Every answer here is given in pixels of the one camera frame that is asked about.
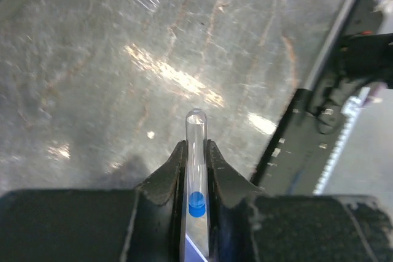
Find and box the multicolour compartment organizer tray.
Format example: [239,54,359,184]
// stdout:
[184,234,208,262]

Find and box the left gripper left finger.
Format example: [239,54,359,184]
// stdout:
[1,141,187,261]

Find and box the slotted cable duct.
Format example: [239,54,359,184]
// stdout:
[313,96,381,195]

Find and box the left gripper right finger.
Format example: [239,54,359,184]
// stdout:
[205,141,392,261]

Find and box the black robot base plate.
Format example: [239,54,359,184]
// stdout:
[251,0,392,195]

